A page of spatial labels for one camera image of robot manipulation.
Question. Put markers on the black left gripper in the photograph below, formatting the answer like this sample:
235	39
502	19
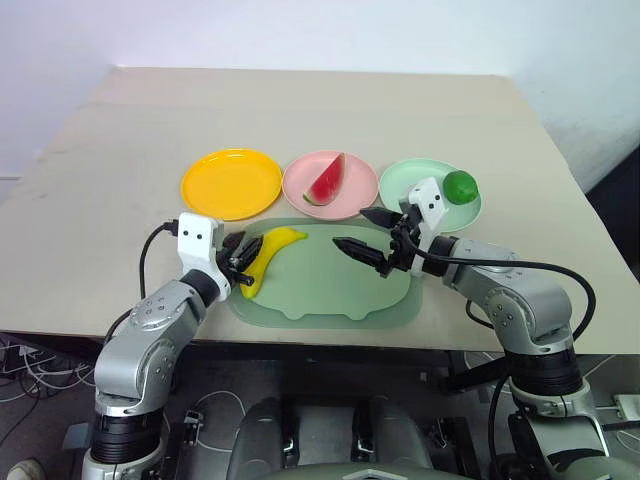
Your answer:
229	252

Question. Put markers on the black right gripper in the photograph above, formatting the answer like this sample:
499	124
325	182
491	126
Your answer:
404	245

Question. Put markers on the yellow banana toy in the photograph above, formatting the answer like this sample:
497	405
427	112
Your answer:
280	239

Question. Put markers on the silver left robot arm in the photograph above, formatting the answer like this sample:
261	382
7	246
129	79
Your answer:
150	345

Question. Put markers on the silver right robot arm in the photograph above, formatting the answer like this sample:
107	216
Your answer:
520	300

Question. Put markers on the pink plastic plate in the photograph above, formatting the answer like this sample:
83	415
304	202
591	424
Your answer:
355	192

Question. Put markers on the pale green plastic plate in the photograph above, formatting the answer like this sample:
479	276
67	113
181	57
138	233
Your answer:
400	180

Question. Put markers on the yellow plastic plate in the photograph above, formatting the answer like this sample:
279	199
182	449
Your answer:
230	185

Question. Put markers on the red watermelon slice toy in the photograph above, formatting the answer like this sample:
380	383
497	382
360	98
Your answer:
327	182

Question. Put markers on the pale green silicone mat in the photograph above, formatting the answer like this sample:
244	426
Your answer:
320	290

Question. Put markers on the green lime toy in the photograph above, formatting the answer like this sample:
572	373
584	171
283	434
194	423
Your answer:
460	187

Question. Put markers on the dark grey rounded housing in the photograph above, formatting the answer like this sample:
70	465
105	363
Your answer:
330	435

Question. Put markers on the grey floor block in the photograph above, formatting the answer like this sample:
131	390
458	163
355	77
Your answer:
77	437

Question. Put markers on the white shoe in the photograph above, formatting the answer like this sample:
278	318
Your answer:
25	470

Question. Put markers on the white power adapter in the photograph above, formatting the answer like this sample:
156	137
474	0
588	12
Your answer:
627	406

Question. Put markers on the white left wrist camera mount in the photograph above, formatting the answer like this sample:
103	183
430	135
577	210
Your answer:
197	240

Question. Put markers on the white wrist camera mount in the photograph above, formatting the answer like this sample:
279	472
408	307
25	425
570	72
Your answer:
197	240
430	200

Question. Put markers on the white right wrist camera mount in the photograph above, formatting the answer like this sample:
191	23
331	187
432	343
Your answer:
430	200

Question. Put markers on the black table frame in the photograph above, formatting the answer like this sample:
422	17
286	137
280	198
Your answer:
350	360

